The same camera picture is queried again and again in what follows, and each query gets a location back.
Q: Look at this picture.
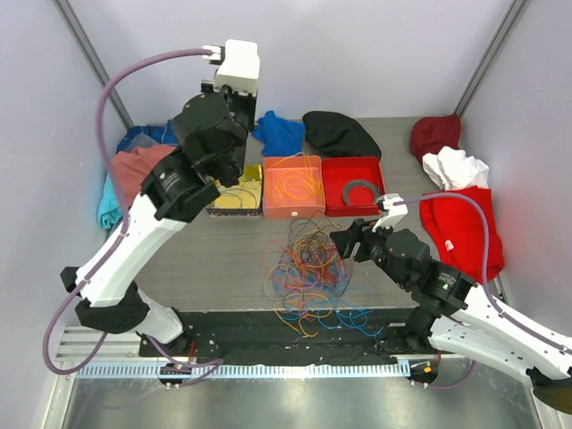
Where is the cyan cloth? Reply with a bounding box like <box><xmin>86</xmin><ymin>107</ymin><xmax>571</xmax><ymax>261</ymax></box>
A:
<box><xmin>97</xmin><ymin>175</ymin><xmax>122</xmax><ymax>231</ymax></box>

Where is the blue wire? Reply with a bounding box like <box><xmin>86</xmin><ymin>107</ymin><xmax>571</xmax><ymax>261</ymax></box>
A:
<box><xmin>214</xmin><ymin>181</ymin><xmax>263</xmax><ymax>211</ymax></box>

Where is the gold tin box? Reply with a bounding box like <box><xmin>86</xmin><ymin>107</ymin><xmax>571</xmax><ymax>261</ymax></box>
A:
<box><xmin>206</xmin><ymin>164</ymin><xmax>264</xmax><ymax>217</ymax></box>

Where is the coloured wires pile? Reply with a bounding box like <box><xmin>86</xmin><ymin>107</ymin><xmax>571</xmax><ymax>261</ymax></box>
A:
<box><xmin>258</xmin><ymin>209</ymin><xmax>388</xmax><ymax>343</ymax></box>

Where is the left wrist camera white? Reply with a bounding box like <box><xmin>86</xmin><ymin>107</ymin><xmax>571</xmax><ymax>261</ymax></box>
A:
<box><xmin>203</xmin><ymin>39</ymin><xmax>260</xmax><ymax>97</ymax></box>

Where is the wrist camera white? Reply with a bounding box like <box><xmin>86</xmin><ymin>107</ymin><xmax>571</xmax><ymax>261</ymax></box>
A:
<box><xmin>203</xmin><ymin>39</ymin><xmax>260</xmax><ymax>97</ymax></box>
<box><xmin>372</xmin><ymin>193</ymin><xmax>408</xmax><ymax>232</ymax></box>

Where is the grey coiled cable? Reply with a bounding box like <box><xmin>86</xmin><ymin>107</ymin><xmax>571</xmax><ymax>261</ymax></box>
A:
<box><xmin>341</xmin><ymin>177</ymin><xmax>382</xmax><ymax>206</ymax></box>

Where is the white cable duct rail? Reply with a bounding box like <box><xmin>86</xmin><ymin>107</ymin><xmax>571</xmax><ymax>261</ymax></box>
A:
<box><xmin>76</xmin><ymin>360</ymin><xmax>410</xmax><ymax>382</ymax></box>

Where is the salmon pink box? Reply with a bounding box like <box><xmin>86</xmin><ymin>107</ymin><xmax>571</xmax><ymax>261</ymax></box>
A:
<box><xmin>262</xmin><ymin>155</ymin><xmax>325</xmax><ymax>219</ymax></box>

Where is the dark red cloth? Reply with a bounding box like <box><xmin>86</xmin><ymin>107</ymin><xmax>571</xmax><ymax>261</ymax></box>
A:
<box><xmin>409</xmin><ymin>114</ymin><xmax>461</xmax><ymax>163</ymax></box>

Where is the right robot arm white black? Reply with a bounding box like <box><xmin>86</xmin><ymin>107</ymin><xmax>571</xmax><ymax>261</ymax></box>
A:
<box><xmin>330</xmin><ymin>219</ymin><xmax>571</xmax><ymax>413</ymax></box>

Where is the bright red cloth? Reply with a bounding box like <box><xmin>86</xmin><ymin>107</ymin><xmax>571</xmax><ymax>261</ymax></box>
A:
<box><xmin>420</xmin><ymin>187</ymin><xmax>505</xmax><ymax>282</ymax></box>

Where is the white cloth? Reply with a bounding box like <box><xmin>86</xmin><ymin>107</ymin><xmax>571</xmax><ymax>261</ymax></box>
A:
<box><xmin>422</xmin><ymin>147</ymin><xmax>490</xmax><ymax>190</ymax></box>

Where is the red box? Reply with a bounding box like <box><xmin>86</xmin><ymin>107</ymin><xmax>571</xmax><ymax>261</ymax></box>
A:
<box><xmin>322</xmin><ymin>156</ymin><xmax>385</xmax><ymax>217</ymax></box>

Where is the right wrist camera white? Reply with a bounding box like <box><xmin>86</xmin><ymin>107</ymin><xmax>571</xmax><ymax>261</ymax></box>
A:
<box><xmin>372</xmin><ymin>193</ymin><xmax>408</xmax><ymax>232</ymax></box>

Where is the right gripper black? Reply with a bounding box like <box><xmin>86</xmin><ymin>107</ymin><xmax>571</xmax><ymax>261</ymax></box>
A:
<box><xmin>330</xmin><ymin>214</ymin><xmax>411</xmax><ymax>290</ymax></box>

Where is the blue plaid cloth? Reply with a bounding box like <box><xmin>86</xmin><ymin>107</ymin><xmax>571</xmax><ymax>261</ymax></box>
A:
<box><xmin>116</xmin><ymin>120</ymin><xmax>179</xmax><ymax>153</ymax></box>

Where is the left aluminium corner post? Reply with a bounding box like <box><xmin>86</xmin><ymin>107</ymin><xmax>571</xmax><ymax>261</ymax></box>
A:
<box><xmin>52</xmin><ymin>0</ymin><xmax>134</xmax><ymax>129</ymax></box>

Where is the yellow wire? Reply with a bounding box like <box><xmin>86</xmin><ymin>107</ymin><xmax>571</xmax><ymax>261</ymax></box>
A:
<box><xmin>264</xmin><ymin>151</ymin><xmax>324</xmax><ymax>206</ymax></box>

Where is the black cloth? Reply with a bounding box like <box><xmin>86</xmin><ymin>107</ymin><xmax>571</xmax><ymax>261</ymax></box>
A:
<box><xmin>302</xmin><ymin>111</ymin><xmax>383</xmax><ymax>162</ymax></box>

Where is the salmon pink shirt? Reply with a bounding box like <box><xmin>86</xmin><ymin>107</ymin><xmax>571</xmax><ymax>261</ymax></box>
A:
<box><xmin>112</xmin><ymin>145</ymin><xmax>175</xmax><ymax>207</ymax></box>

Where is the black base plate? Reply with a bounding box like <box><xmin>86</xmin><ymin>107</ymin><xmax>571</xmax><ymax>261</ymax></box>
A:
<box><xmin>139</xmin><ymin>308</ymin><xmax>437</xmax><ymax>366</ymax></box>

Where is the right aluminium corner post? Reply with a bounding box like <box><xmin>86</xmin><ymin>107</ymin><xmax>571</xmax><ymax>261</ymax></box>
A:
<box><xmin>454</xmin><ymin>0</ymin><xmax>530</xmax><ymax>119</ymax></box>

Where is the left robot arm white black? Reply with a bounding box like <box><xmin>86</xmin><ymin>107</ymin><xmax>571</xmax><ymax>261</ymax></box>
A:
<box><xmin>62</xmin><ymin>85</ymin><xmax>257</xmax><ymax>357</ymax></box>

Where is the aluminium corner post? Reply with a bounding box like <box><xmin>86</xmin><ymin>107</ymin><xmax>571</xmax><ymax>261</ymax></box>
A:
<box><xmin>454</xmin><ymin>0</ymin><xmax>530</xmax><ymax>119</ymax></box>
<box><xmin>52</xmin><ymin>0</ymin><xmax>134</xmax><ymax>129</ymax></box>

